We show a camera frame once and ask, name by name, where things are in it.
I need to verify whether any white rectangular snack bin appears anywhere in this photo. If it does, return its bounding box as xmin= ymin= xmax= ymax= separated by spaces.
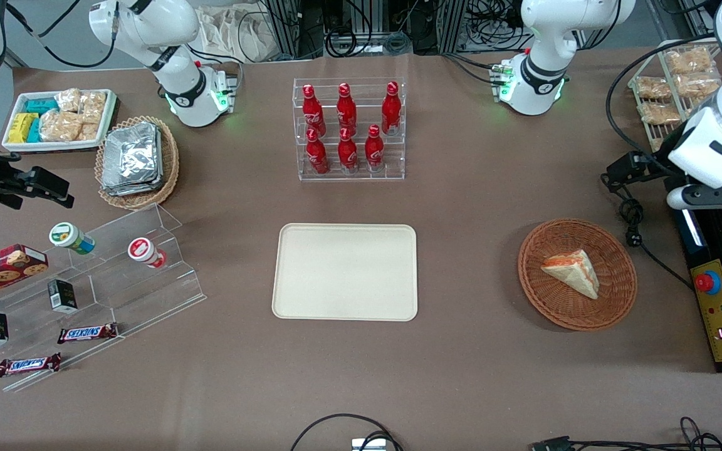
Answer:
xmin=2 ymin=88 xmax=118 ymax=153

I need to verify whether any brown snickers bar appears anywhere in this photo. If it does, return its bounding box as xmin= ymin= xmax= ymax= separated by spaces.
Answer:
xmin=57 ymin=322 xmax=119 ymax=345
xmin=0 ymin=353 xmax=63 ymax=378

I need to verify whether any black looped cable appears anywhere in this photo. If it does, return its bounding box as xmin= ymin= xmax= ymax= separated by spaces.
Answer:
xmin=290 ymin=413 xmax=404 ymax=451

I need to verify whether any triangle sandwich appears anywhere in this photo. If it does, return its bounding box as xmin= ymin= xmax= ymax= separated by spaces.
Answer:
xmin=540 ymin=249 xmax=600 ymax=300

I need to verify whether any black cable coil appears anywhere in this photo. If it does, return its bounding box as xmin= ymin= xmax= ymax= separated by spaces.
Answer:
xmin=325 ymin=24 xmax=413 ymax=58

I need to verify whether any black cable with connector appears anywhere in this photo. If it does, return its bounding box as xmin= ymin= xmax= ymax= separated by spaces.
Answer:
xmin=531 ymin=416 xmax=722 ymax=451

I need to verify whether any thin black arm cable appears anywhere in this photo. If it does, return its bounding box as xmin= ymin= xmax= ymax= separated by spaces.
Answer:
xmin=5 ymin=0 xmax=118 ymax=69

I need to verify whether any black yellow emergency stop box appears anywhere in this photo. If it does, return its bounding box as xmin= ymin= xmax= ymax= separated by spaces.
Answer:
xmin=673 ymin=207 xmax=722 ymax=375

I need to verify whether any round brown wicker basket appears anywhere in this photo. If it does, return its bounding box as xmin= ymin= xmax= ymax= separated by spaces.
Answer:
xmin=518 ymin=218 xmax=638 ymax=331

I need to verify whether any silver foil packet stack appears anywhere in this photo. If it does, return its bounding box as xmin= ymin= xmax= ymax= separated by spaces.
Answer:
xmin=100 ymin=122 xmax=165 ymax=197

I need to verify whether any beige cloth bag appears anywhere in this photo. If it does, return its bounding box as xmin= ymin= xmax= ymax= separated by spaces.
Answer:
xmin=197 ymin=5 xmax=281 ymax=64

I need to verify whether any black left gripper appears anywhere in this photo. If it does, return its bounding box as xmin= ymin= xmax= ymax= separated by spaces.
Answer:
xmin=602 ymin=122 xmax=722 ymax=211

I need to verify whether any cream plastic tray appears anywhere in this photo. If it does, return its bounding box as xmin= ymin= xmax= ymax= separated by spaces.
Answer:
xmin=272 ymin=223 xmax=419 ymax=322

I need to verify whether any aluminium frame post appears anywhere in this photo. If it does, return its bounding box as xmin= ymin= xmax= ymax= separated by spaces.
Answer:
xmin=266 ymin=0 xmax=325 ymax=61

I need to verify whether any red cola bottle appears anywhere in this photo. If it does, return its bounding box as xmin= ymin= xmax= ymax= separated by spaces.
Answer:
xmin=364 ymin=124 xmax=385 ymax=172
xmin=301 ymin=85 xmax=327 ymax=136
xmin=337 ymin=127 xmax=359 ymax=172
xmin=305 ymin=128 xmax=330 ymax=175
xmin=381 ymin=81 xmax=402 ymax=136
xmin=337 ymin=83 xmax=358 ymax=133

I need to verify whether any clear acrylic stepped stand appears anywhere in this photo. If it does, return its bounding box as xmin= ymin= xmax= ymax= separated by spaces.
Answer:
xmin=0 ymin=203 xmax=207 ymax=393

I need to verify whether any yellow snack pack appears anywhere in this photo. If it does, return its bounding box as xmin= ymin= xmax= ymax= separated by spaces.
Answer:
xmin=8 ymin=113 xmax=39 ymax=144

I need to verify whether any red lid white cup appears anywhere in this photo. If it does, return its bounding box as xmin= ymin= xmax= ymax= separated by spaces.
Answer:
xmin=127 ymin=237 xmax=168 ymax=269

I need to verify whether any green lid white cup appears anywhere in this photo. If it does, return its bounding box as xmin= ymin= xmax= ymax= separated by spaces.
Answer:
xmin=49 ymin=222 xmax=96 ymax=255

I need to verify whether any clear acrylic bottle rack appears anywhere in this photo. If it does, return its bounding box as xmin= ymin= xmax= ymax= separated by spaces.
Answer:
xmin=293 ymin=76 xmax=407 ymax=182

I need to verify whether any oval tan wicker basket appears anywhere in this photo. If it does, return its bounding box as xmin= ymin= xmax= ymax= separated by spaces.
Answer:
xmin=95 ymin=115 xmax=181 ymax=210

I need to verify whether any white wire rack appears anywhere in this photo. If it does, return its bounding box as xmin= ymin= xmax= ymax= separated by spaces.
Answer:
xmin=627 ymin=39 xmax=722 ymax=155

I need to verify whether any black power cable with plug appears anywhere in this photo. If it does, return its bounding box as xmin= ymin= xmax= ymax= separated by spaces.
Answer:
xmin=600 ymin=174 xmax=696 ymax=291

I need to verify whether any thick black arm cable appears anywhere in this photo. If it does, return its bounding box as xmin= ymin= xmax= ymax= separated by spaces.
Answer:
xmin=605 ymin=34 xmax=722 ymax=177

